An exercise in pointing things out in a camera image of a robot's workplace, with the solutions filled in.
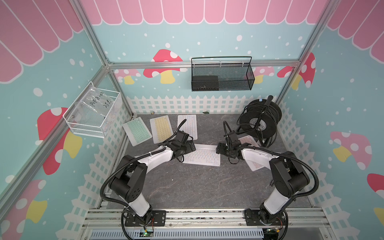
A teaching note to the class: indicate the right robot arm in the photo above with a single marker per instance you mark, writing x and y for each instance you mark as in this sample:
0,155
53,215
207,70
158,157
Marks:
292,178

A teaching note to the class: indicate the white key keyboard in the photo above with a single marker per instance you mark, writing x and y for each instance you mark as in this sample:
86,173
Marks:
204,155
190,126

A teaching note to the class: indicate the black mesh wall basket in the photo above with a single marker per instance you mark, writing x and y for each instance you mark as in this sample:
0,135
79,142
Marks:
234,73

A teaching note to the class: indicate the green key keyboard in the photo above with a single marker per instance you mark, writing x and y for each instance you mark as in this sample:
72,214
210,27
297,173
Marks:
137,131

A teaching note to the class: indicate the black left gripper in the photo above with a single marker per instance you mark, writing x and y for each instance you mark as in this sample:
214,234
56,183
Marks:
189,149

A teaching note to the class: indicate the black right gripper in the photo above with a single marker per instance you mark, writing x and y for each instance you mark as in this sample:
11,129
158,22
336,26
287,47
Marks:
220,148

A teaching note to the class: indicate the black box in basket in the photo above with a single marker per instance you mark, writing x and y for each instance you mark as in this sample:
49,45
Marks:
205,83

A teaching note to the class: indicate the clear wire wall basket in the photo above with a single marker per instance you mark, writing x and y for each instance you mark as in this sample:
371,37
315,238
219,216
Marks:
93,112

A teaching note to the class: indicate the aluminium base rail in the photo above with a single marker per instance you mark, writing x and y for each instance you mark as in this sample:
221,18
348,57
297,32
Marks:
209,224

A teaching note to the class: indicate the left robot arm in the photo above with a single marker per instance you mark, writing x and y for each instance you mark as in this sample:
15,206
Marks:
125,185

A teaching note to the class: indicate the black cable reel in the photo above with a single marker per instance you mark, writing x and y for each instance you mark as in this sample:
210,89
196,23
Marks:
259,119

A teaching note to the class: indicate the yellow key keyboard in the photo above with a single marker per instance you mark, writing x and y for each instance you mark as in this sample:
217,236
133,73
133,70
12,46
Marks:
161,129

